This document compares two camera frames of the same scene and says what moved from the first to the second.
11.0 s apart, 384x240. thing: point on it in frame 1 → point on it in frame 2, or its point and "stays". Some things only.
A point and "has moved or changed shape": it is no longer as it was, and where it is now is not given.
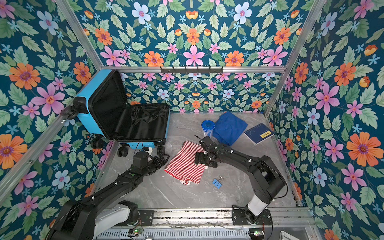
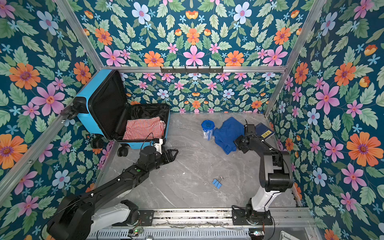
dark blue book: x=259 y=133 stays
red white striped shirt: x=182 y=166 → x=144 y=129
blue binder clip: x=217 y=183 stays
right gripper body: x=204 y=159 → x=240 y=142
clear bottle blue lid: x=208 y=126 stays
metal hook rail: x=192 y=70 stays
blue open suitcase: x=101 y=105 stays
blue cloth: x=229 y=128 has moved or changed shape
